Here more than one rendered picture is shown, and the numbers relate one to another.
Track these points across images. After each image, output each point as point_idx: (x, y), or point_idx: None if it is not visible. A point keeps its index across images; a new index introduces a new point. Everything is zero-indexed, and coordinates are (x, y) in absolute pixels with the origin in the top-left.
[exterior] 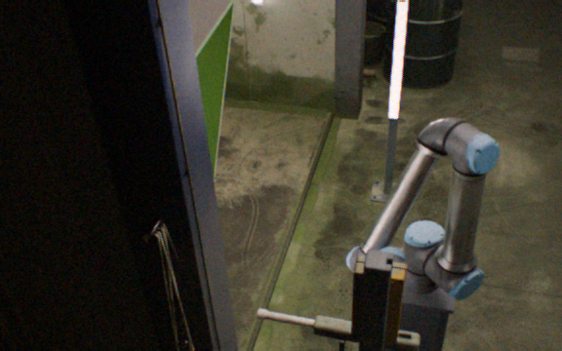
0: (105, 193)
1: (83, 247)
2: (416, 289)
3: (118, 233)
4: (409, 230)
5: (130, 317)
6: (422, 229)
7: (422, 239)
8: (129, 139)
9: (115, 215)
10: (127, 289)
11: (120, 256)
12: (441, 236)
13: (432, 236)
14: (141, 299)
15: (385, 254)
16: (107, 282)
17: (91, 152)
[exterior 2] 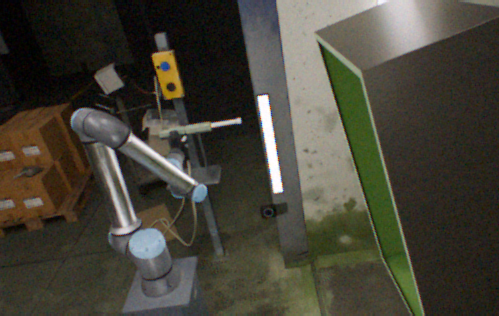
0: (314, 42)
1: None
2: None
3: (316, 73)
4: (159, 236)
5: (331, 143)
6: (147, 239)
7: (148, 230)
8: None
9: (313, 59)
10: (325, 119)
11: (321, 92)
12: (132, 237)
13: (140, 234)
14: (318, 127)
15: (157, 34)
16: (337, 114)
17: (313, 10)
